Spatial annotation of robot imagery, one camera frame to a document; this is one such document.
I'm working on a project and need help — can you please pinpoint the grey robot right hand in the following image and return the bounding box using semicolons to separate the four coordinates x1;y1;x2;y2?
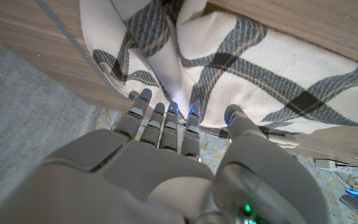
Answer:
0;88;331;224

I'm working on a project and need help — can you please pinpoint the beige plaid fringed scarf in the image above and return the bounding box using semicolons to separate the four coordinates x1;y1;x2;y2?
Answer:
79;0;358;139

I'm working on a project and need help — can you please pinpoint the white power strip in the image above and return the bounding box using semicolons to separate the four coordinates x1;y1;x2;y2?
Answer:
314;158;354;174

